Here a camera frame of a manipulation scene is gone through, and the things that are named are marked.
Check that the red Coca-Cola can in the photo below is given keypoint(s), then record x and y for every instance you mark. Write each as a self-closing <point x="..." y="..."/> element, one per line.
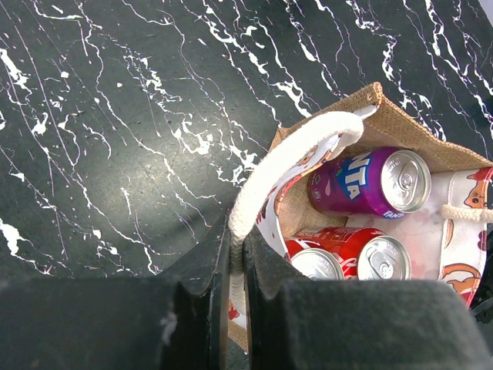
<point x="313" y="261"/>
<point x="363" y="253"/>

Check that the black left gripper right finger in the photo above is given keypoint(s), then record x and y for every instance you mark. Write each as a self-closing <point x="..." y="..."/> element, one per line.
<point x="297" y="323"/>

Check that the purple Fanta can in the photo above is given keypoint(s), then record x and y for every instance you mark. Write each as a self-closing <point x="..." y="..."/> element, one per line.
<point x="387" y="182"/>

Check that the patterned canvas tote bag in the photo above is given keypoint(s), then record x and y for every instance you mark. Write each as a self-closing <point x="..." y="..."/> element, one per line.
<point x="445" y="239"/>

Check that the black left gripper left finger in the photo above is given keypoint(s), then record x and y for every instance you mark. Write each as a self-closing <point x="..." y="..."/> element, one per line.
<point x="174" y="320"/>

